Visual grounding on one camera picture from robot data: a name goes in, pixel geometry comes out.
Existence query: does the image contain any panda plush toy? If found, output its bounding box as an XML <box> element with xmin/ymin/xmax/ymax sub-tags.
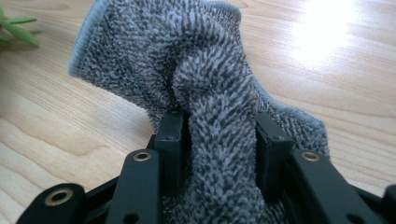
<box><xmin>0</xmin><ymin>5</ymin><xmax>41</xmax><ymax>49</ymax></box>

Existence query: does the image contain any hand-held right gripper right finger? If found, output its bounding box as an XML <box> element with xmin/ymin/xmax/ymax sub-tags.
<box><xmin>254</xmin><ymin>111</ymin><xmax>295</xmax><ymax>201</ymax></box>

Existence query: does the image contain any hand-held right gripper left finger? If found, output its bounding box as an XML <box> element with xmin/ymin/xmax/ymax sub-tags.
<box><xmin>154</xmin><ymin>111</ymin><xmax>185</xmax><ymax>198</ymax></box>

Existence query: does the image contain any gray towel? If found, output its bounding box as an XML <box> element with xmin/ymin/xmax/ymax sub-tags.
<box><xmin>67</xmin><ymin>0</ymin><xmax>332</xmax><ymax>224</ymax></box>

